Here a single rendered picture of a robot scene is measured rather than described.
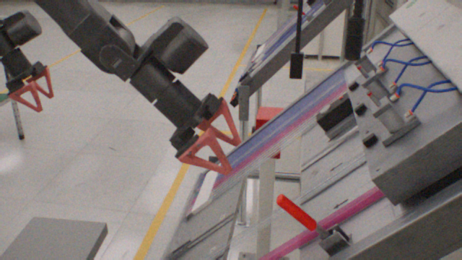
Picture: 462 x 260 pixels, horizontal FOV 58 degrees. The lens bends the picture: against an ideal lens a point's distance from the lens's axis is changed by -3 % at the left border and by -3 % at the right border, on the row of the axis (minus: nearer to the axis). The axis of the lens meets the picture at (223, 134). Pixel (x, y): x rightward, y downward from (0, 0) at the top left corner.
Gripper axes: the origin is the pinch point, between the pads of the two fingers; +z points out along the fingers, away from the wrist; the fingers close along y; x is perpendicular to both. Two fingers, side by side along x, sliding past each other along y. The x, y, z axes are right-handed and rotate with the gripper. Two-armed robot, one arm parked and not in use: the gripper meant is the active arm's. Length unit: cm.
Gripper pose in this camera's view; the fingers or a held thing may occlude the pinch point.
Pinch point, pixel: (230, 154)
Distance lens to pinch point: 69.9
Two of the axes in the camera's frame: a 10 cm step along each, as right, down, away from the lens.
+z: 7.1, 6.8, 1.8
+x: -6.8, 6.0, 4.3
